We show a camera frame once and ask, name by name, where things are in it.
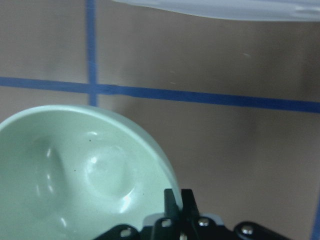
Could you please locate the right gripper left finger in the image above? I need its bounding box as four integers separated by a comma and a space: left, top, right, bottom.
164, 188, 180, 220

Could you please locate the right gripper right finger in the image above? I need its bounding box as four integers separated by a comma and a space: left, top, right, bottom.
180, 189, 200, 225

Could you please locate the green bowl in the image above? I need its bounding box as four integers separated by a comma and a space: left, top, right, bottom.
0, 105, 183, 240

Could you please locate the clear plastic food container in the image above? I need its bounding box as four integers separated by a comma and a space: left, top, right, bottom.
120, 0, 320, 22

